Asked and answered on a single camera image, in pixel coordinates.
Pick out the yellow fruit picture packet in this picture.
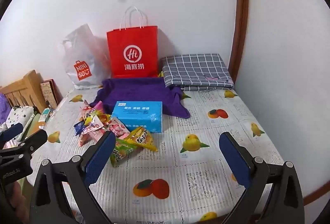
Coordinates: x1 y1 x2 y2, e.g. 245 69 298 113
84 108 104 125

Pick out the white plastic shopping bag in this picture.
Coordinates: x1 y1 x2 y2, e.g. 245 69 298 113
62 23 111 90

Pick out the white pink snack packet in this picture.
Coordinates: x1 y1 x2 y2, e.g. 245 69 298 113
107 116 131 139

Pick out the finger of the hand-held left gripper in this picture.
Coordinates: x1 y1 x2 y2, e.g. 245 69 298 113
0 130 48 160
0 123 24 142

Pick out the small blue snack packet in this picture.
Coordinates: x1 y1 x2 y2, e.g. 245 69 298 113
73 121 87 135

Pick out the wooden headboard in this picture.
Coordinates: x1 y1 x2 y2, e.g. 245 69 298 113
0 70 45 114

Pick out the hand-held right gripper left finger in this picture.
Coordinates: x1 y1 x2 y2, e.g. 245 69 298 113
29 131 116 224

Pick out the small teal box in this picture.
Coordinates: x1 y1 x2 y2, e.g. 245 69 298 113
40 108 52 123

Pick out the green snack packet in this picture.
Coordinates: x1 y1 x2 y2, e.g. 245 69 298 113
110 138 141 168

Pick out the blue tissue pack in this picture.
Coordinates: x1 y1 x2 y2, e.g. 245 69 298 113
111 101 163 133

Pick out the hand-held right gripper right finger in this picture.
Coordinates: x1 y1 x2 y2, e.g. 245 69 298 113
219 132 306 224

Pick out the white dotted cloth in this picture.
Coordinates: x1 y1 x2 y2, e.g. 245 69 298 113
5 106 35 137

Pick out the pale pink snack packet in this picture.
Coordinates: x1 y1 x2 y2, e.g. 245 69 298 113
77 129 106 147

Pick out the red white snack packet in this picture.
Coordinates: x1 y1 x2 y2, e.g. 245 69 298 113
80 100 91 121

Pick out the patterned brown box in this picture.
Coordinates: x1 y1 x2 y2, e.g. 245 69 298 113
40 79 64 110

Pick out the yellow snack packet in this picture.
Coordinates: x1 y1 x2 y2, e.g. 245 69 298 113
123 126 158 152

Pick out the red paper bag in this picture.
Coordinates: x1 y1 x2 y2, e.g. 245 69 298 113
106 6 158 78

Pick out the purple towel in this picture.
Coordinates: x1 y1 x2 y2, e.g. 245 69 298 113
91 77 191 119

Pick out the brown wooden door frame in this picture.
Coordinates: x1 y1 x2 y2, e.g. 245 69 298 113
228 0 249 77

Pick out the grey checked folded cloth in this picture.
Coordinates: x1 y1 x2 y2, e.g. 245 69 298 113
161 53 235 91

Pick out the purple fluffy cloth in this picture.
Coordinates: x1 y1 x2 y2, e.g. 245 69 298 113
0 93 11 124

